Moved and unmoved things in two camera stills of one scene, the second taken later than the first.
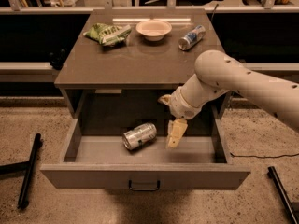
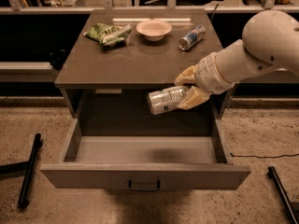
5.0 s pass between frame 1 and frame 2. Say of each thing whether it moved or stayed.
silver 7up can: moved
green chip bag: stayed
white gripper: moved
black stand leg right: stayed
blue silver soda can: stayed
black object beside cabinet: stayed
